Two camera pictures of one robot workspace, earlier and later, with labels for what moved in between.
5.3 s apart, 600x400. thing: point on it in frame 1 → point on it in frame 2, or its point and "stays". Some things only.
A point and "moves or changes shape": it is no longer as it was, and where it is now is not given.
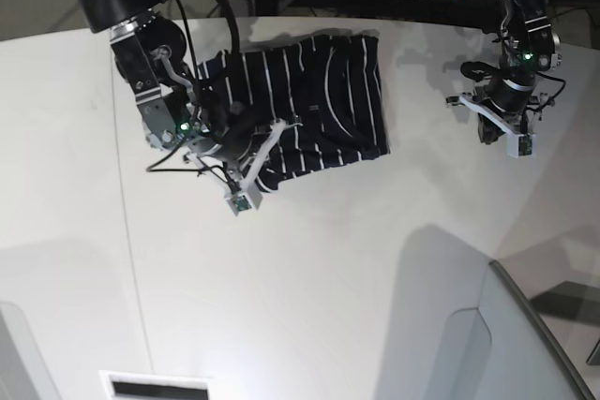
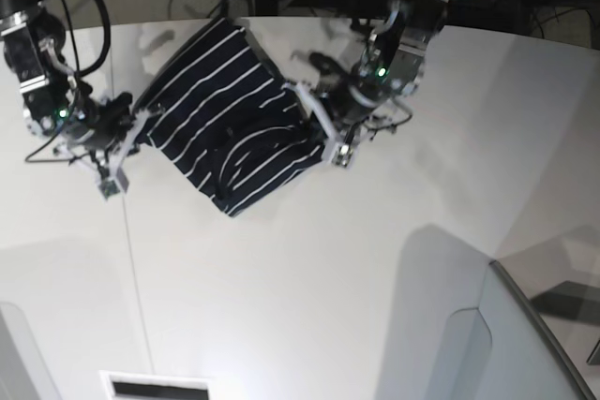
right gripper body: (508, 87) → (348, 93)
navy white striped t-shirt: (326, 90) moves or changes shape
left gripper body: (228, 133) → (104, 126)
